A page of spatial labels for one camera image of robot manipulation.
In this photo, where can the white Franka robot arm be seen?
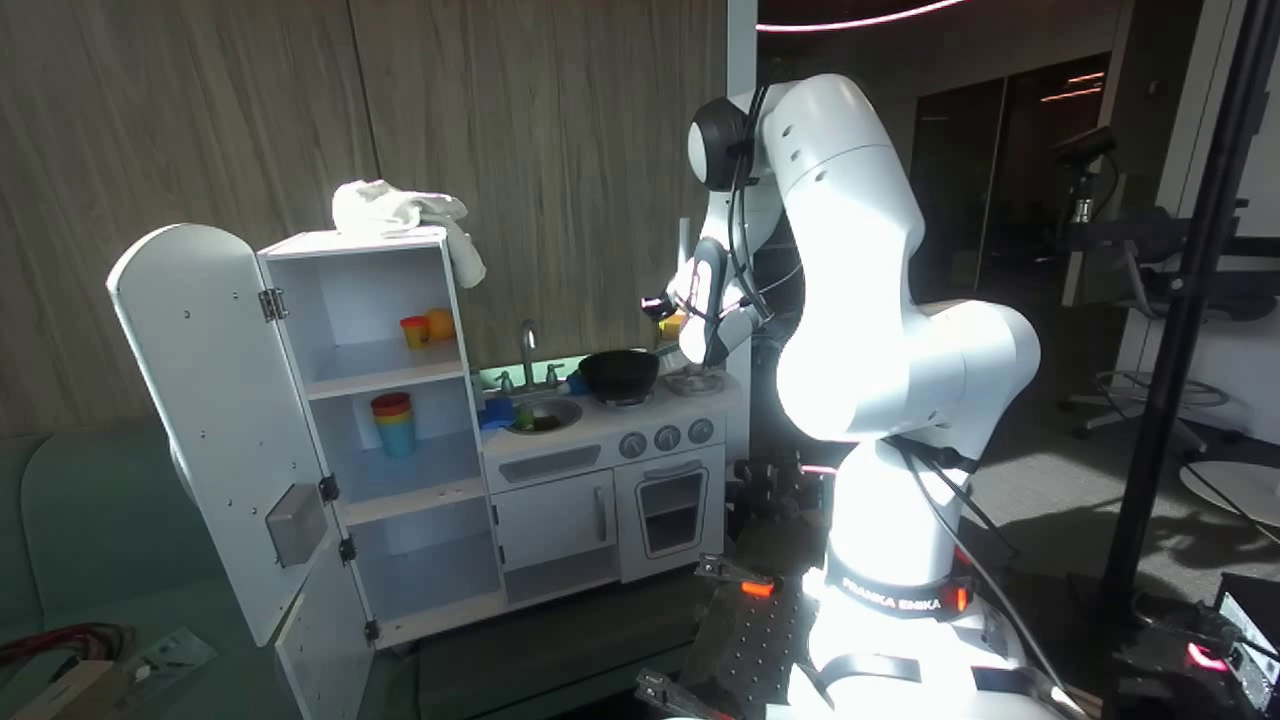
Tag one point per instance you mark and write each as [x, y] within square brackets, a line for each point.
[864, 345]

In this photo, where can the black toy pot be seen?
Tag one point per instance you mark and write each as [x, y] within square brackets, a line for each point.
[621, 372]

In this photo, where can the round grey stove knob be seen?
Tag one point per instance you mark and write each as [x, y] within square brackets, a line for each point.
[697, 430]
[664, 437]
[633, 446]

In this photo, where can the silver toy faucet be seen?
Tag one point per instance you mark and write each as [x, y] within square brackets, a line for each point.
[530, 359]

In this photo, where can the blue plastic toy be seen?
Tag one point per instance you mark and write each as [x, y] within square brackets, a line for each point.
[499, 412]

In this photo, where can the white toy oven door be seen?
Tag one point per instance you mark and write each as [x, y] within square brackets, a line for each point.
[675, 515]

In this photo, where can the white toy kitchen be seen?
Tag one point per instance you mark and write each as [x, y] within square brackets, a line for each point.
[563, 521]

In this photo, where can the white toy cabinet door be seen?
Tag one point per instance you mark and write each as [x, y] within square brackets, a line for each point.
[553, 521]

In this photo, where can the stack of coloured cups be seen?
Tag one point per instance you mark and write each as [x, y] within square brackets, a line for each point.
[394, 424]

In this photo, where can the white cloth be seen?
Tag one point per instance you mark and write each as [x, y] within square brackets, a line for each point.
[401, 212]

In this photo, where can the small white fridge door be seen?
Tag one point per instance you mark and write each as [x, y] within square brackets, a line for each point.
[324, 655]

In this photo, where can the black office chair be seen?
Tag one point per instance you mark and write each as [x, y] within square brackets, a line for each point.
[1172, 287]

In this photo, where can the black tripod pole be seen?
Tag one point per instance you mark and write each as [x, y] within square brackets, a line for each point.
[1185, 304]

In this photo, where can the grey outlet plate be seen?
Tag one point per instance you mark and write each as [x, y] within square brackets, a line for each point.
[171, 655]

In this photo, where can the cardboard box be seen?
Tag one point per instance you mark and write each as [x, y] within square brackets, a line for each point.
[66, 691]

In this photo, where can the black electronic device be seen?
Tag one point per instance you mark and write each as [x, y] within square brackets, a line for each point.
[1245, 645]

